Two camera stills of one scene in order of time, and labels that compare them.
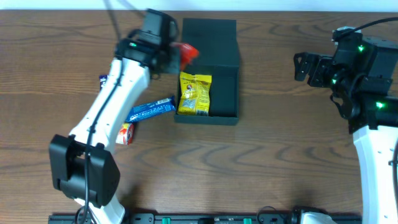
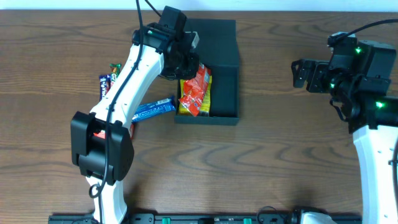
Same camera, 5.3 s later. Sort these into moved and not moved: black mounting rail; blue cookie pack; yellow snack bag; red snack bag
Moved: red snack bag
Not moved: blue cookie pack; yellow snack bag; black mounting rail
